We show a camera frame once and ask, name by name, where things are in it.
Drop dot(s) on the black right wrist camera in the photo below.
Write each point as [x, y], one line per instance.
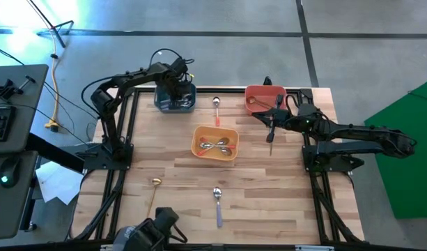
[308, 113]

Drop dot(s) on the black computer mouse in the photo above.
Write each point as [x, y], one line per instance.
[9, 172]

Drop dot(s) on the grey desk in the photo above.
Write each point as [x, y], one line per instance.
[11, 212]
[25, 115]

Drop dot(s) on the white paper sheets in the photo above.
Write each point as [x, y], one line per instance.
[56, 184]

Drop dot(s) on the black desk clamp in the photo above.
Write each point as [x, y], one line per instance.
[9, 91]

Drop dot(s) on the dark table clamp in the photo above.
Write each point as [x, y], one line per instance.
[267, 82]

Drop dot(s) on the teal plastic bin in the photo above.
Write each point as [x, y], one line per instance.
[159, 104]

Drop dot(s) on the orange plastic bin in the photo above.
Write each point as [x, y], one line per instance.
[265, 92]

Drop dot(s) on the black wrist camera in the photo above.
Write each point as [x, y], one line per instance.
[179, 65]
[308, 113]

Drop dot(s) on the black steel beam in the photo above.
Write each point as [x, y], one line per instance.
[53, 153]

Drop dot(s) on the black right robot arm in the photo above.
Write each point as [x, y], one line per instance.
[356, 134]

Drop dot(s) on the yellow plastic bin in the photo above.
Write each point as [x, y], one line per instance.
[215, 132]

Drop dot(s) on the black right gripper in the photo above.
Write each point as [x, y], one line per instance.
[291, 122]

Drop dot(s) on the black tripod stand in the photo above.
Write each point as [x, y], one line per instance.
[52, 28]

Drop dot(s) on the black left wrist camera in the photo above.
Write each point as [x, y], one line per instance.
[179, 65]

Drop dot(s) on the green floor mat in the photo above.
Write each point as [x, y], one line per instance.
[408, 181]

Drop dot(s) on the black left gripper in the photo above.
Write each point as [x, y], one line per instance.
[180, 83]

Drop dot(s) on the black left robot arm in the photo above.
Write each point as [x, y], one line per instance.
[129, 77]

